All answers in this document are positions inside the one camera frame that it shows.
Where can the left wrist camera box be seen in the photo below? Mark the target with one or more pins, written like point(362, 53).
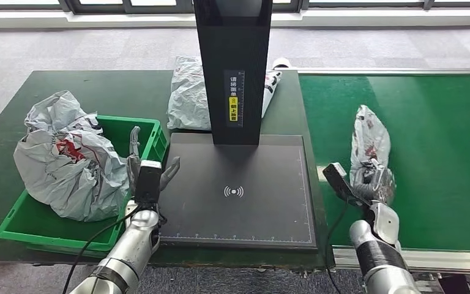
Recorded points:
point(148, 182)

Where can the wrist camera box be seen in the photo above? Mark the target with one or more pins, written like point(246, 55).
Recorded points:
point(148, 182)
point(336, 178)

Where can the green plastic crate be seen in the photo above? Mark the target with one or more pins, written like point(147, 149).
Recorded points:
point(36, 229)

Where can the dark green table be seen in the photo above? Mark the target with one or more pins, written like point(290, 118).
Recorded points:
point(97, 89)

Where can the black inbound scanning machine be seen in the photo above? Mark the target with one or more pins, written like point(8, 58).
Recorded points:
point(233, 40)

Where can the grey parcel with red drawing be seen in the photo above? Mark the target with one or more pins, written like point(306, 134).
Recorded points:
point(369, 134)

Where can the green conveyor belt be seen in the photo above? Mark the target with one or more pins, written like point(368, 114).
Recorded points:
point(441, 142)

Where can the white parcel with red logo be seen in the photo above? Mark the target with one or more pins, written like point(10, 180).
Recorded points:
point(68, 186)

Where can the black box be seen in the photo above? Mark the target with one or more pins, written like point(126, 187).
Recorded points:
point(456, 285)

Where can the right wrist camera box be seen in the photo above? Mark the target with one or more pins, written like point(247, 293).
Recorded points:
point(336, 178)

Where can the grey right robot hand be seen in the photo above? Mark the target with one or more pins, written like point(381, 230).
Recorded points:
point(375, 186)

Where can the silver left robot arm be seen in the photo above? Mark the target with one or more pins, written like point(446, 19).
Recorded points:
point(133, 247)

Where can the small white rounded object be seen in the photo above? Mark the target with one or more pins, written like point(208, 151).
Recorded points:
point(281, 63)

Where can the grey parcel with brown-red smudge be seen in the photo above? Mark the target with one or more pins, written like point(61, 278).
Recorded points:
point(52, 107)

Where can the white parcel with black print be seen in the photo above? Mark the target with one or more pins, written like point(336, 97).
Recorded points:
point(271, 85)

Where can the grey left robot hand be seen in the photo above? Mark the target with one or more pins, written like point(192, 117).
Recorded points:
point(170, 172)

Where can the crumpled plain grey parcel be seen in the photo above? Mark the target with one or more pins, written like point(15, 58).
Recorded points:
point(186, 95)

